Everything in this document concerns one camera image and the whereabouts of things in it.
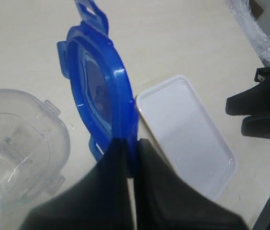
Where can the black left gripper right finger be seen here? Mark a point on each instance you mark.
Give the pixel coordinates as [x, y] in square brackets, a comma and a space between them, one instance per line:
[165, 202]

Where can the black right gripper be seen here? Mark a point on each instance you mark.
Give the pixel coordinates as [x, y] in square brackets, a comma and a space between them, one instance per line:
[251, 102]

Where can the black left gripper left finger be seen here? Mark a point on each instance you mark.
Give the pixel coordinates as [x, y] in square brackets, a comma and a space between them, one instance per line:
[99, 201]

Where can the clear plastic container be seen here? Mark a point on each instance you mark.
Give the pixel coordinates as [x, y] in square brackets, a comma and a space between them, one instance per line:
[34, 147]

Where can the blue four-tab container lid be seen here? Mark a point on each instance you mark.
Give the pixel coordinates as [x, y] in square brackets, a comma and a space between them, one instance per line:
[99, 83]

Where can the crumpled clear plastic wrap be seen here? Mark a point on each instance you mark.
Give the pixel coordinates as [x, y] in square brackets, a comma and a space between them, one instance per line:
[259, 40]

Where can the white plastic tray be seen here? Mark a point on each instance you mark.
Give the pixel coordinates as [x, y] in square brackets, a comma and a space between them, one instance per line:
[187, 136]

